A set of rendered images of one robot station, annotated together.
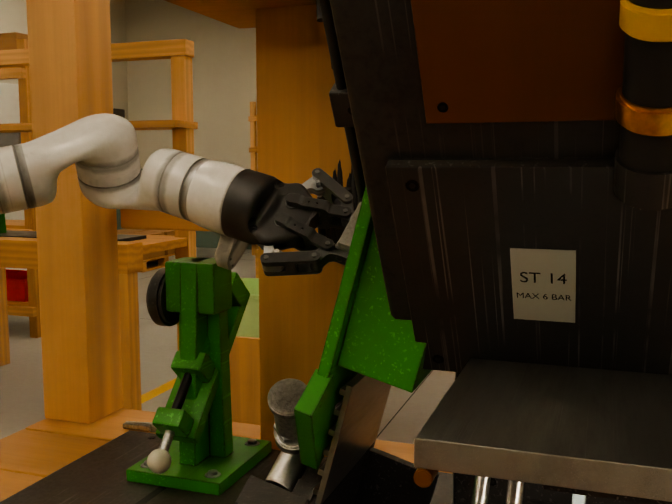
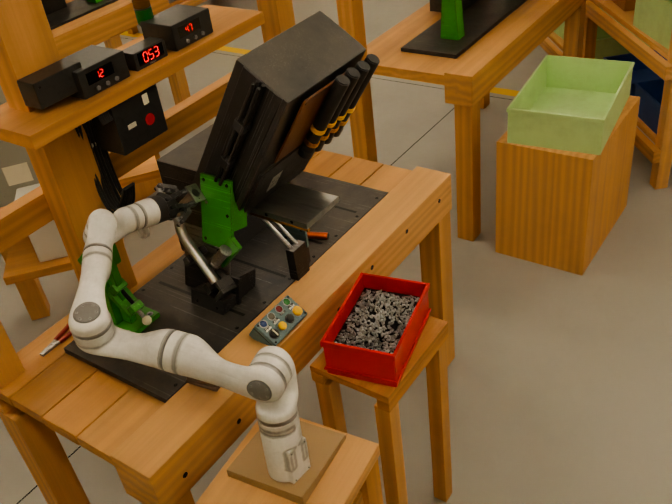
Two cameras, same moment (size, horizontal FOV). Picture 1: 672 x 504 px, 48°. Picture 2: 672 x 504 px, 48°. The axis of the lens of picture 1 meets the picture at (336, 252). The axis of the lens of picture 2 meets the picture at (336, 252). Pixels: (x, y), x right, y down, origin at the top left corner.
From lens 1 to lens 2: 1.91 m
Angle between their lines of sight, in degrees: 70
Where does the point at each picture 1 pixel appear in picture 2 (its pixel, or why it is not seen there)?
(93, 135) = (112, 221)
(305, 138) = (78, 172)
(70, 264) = not seen: outside the picture
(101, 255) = not seen: outside the picture
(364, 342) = (235, 222)
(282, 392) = (224, 250)
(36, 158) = (109, 242)
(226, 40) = not seen: outside the picture
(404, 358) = (243, 219)
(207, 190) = (154, 213)
